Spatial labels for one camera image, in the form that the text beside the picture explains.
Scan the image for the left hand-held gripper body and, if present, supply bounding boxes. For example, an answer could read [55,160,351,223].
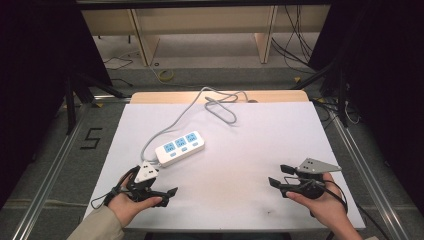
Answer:
[126,160,168,203]

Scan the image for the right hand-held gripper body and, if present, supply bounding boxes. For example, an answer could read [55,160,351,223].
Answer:
[282,157,343,201]

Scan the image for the person's left hand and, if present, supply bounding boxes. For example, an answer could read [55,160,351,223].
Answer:
[108,173,164,228]

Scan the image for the person's right hand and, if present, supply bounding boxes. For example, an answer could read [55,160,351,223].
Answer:
[285,172,349,232]

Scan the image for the white power strip blue sockets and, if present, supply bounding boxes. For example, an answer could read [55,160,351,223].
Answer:
[154,130,206,168]

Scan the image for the white table cover sheet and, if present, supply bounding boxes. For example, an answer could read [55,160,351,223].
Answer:
[83,101,367,232]

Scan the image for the black metal stand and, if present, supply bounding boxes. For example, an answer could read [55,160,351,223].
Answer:
[64,70,132,136]
[290,58,353,128]

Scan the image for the yellow tape roll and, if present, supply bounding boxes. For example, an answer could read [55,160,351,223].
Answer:
[157,69,175,83]

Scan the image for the black curtain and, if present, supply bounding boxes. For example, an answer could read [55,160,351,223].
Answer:
[308,0,424,214]
[0,0,113,209]

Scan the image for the light wooden desk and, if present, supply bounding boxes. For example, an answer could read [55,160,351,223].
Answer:
[80,4,332,67]

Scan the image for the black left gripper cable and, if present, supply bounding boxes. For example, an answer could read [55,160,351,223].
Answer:
[90,165,140,210]

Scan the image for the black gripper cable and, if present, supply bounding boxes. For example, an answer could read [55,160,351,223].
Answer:
[283,176,392,240]
[90,165,140,210]

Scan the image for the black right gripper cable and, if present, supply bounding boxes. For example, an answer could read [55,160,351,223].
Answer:
[283,176,392,240]

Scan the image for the aluminium floor rail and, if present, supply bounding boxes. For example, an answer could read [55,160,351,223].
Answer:
[328,106,413,240]
[11,101,93,240]

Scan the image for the grey power strip cable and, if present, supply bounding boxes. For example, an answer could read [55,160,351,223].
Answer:
[139,86,250,165]

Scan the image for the thin black floor cable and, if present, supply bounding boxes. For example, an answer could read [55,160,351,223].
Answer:
[101,53,135,88]

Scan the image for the bundle of black hanging cables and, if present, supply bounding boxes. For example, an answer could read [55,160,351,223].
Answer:
[270,4,322,75]

